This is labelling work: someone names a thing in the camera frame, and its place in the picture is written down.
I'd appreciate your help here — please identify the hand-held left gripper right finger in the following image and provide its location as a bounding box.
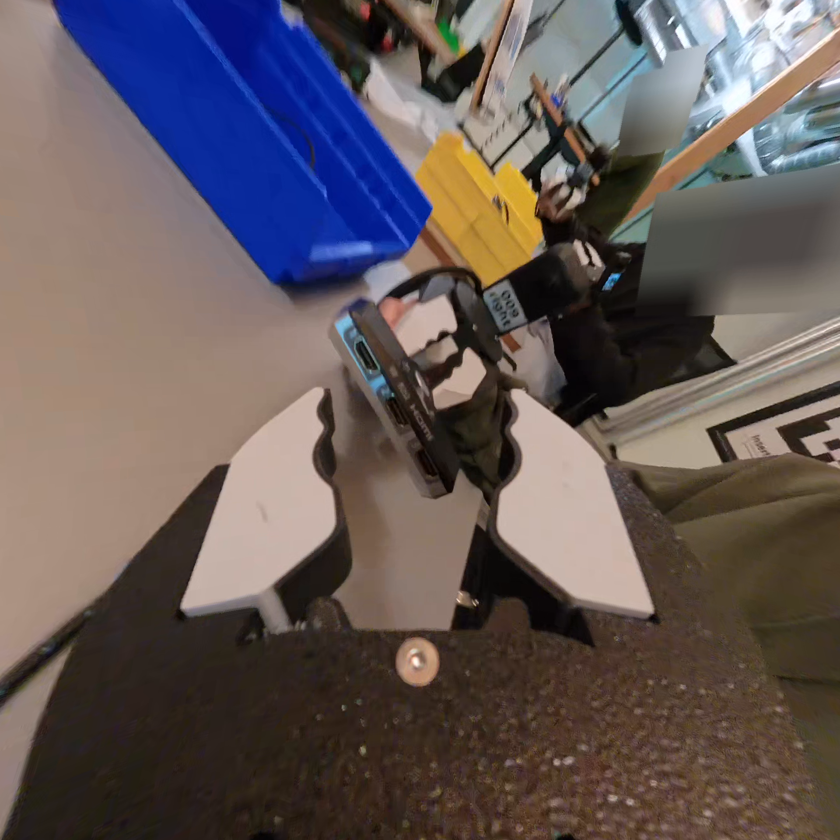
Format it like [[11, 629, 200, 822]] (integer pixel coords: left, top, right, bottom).
[[487, 388, 657, 622]]

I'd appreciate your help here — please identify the yellow plastic bin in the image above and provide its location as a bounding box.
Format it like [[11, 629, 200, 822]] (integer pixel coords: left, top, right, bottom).
[[415, 131, 546, 287]]

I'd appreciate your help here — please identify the thin black cable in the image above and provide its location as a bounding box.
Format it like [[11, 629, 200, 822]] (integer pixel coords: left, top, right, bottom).
[[0, 607, 94, 706]]

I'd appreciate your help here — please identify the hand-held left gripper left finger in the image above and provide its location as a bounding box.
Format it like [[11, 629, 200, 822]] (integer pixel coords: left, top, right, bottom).
[[179, 386, 354, 635]]

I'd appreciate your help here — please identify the black cable in bin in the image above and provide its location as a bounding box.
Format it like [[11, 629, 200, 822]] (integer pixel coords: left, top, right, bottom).
[[272, 108, 318, 175]]

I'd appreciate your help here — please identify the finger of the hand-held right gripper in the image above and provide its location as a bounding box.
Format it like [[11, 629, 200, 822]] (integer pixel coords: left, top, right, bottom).
[[420, 348, 506, 414], [394, 292, 470, 362]]

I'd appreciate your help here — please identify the black multiport hub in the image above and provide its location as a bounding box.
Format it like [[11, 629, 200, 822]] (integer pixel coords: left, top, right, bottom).
[[328, 298, 462, 500]]

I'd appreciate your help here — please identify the black braided hub cable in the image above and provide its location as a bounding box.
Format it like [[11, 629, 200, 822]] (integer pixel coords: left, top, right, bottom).
[[392, 266, 484, 311]]

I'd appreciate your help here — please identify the black and white marker sheet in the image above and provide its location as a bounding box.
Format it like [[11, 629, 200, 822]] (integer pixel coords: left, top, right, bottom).
[[705, 382, 840, 469]]

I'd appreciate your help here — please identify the blue plastic bin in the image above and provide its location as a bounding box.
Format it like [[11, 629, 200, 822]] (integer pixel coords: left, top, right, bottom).
[[52, 0, 434, 287]]

